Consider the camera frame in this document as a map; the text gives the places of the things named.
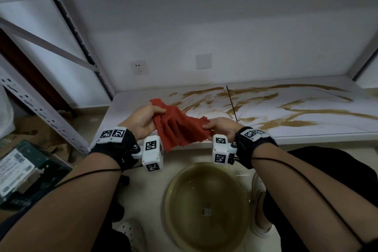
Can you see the black wristband with markers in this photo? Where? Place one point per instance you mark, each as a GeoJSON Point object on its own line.
{"type": "Point", "coordinates": [118, 148]}
{"type": "Point", "coordinates": [251, 145]}

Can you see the person's left hand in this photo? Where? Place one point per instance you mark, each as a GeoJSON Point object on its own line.
{"type": "Point", "coordinates": [138, 122]}

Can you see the blank white wall plate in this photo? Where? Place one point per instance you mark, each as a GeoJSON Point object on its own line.
{"type": "Point", "coordinates": [204, 61]}

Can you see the black right wristband with markers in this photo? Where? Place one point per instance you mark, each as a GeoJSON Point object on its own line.
{"type": "Point", "coordinates": [251, 145]}

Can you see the white curtain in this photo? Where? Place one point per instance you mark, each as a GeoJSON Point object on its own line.
{"type": "Point", "coordinates": [6, 113]}

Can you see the yellow plastic basin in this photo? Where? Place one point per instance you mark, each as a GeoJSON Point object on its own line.
{"type": "Point", "coordinates": [206, 195]}

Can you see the pile of cardboard boxes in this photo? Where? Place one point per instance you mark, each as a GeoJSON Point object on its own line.
{"type": "Point", "coordinates": [32, 130]}

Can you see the person's right hand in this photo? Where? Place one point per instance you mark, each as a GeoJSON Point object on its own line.
{"type": "Point", "coordinates": [224, 127]}

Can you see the red cleaning cloth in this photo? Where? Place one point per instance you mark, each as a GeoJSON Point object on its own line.
{"type": "Point", "coordinates": [177, 130]}

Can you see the white metal shelf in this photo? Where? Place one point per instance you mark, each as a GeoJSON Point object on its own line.
{"type": "Point", "coordinates": [310, 124]}

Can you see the person's left forearm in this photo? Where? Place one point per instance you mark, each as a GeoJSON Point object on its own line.
{"type": "Point", "coordinates": [59, 210]}

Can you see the white wall socket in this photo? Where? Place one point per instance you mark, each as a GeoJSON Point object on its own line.
{"type": "Point", "coordinates": [139, 67]}

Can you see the dark green labelled box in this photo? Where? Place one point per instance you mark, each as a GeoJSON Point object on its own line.
{"type": "Point", "coordinates": [44, 172]}

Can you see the person's right forearm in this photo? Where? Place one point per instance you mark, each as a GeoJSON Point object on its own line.
{"type": "Point", "coordinates": [310, 198]}

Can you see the black left wristband with markers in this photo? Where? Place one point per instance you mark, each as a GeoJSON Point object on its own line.
{"type": "Point", "coordinates": [118, 148]}

